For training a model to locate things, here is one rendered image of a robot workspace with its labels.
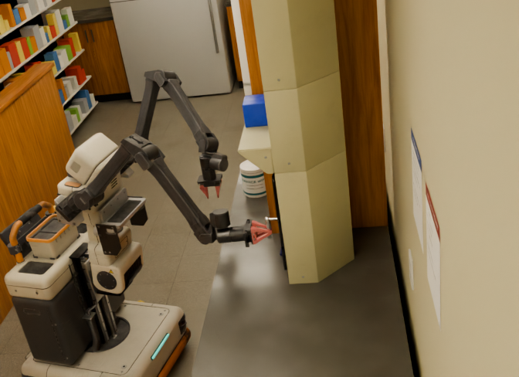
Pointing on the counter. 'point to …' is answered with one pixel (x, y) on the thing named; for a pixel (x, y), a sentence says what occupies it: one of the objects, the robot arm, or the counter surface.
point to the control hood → (257, 147)
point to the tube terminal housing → (311, 178)
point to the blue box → (254, 110)
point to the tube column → (294, 35)
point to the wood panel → (374, 145)
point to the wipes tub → (252, 180)
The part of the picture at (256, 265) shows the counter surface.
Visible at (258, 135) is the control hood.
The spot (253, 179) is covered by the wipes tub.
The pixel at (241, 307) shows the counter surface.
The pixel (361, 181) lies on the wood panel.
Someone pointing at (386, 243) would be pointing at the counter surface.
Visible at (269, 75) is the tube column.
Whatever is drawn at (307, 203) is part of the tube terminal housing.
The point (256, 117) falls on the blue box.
